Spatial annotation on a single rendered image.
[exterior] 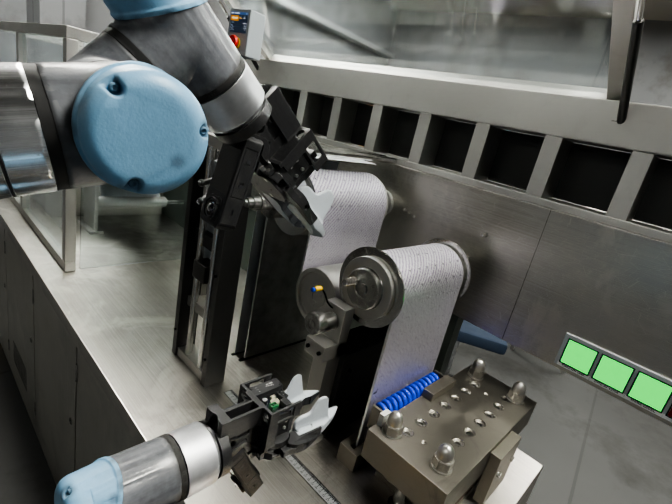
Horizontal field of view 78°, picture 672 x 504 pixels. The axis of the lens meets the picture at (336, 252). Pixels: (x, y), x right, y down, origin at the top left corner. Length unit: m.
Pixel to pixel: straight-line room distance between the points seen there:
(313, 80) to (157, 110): 1.11
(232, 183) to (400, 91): 0.72
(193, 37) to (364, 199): 0.61
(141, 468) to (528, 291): 0.76
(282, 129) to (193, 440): 0.37
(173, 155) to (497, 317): 0.84
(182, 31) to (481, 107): 0.72
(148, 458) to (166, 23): 0.42
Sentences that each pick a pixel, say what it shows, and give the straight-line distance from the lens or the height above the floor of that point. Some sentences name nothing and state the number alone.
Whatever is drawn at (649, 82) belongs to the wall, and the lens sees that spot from 6.42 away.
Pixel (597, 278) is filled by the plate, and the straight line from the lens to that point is 0.92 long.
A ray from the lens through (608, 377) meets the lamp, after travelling 0.96.
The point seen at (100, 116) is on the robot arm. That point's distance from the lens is 0.26.
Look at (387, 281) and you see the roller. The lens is 0.71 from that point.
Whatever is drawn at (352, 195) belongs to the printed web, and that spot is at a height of 1.37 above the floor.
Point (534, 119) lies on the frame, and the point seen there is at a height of 1.60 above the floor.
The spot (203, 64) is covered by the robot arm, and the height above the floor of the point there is 1.54.
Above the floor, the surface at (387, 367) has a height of 1.11.
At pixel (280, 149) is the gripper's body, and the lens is 0.52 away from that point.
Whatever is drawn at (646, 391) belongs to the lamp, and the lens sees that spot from 0.95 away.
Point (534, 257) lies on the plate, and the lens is 0.95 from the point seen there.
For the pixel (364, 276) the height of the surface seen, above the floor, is 1.27.
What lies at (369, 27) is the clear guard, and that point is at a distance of 1.14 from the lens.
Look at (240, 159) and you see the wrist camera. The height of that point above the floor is 1.46.
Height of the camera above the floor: 1.52
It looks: 18 degrees down
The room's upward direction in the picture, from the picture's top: 13 degrees clockwise
